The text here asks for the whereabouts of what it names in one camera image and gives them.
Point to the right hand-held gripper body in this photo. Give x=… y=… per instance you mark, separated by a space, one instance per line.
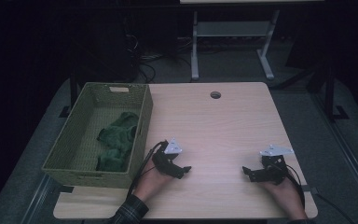
x=275 y=169

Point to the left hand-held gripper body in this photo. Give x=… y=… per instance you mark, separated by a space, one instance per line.
x=161 y=158

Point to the green knitted cloth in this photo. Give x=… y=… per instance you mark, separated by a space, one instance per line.
x=118 y=133

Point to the green woven basket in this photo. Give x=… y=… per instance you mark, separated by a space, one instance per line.
x=84 y=149

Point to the person's left hand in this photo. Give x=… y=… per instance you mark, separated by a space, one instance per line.
x=150 y=183

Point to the person's right hand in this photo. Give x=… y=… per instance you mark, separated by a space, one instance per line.
x=289 y=199

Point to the grey tape strip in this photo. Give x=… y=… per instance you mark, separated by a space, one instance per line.
x=311 y=189

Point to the black metal stand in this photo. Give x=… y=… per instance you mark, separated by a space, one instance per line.
x=329 y=93

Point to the black tape strip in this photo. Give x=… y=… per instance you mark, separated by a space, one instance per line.
x=66 y=189

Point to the white metal stand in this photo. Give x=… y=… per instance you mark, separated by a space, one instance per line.
x=233 y=28

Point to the metal floor rail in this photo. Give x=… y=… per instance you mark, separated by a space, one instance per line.
x=38 y=199
x=348 y=161

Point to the black metal post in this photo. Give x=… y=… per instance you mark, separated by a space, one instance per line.
x=73 y=93

